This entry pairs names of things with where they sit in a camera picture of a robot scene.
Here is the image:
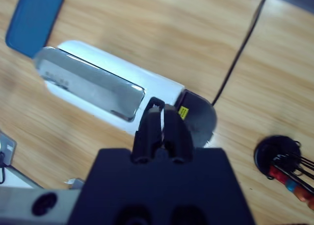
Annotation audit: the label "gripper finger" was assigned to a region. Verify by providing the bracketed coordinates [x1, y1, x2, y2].
[132, 97, 165, 162]
[163, 103, 195, 162]

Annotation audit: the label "white capsule coffee machine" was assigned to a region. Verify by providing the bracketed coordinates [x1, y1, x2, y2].
[34, 40, 186, 136]

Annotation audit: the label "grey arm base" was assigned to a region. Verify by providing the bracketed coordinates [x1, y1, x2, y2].
[0, 130, 18, 167]

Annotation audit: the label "red coffee capsule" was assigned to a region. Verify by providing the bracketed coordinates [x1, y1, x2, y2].
[269, 165, 283, 179]
[278, 172, 290, 185]

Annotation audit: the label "teal coffee capsule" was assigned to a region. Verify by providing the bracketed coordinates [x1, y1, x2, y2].
[286, 179, 299, 193]

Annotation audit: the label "clear water tank grey lid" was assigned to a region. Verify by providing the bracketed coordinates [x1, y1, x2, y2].
[174, 89, 218, 149]

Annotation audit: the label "white tape piece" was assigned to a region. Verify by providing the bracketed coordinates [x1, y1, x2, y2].
[64, 177, 85, 190]

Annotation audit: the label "black capsule stand thin rods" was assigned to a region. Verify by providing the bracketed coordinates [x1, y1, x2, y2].
[254, 135, 314, 203]

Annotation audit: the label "blue plastic tray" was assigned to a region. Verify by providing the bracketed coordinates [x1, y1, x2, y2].
[5, 0, 66, 58]

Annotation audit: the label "black power cable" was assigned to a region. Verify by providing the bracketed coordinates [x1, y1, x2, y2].
[212, 0, 269, 105]

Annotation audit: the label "black base cable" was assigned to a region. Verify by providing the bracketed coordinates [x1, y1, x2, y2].
[0, 151, 6, 184]

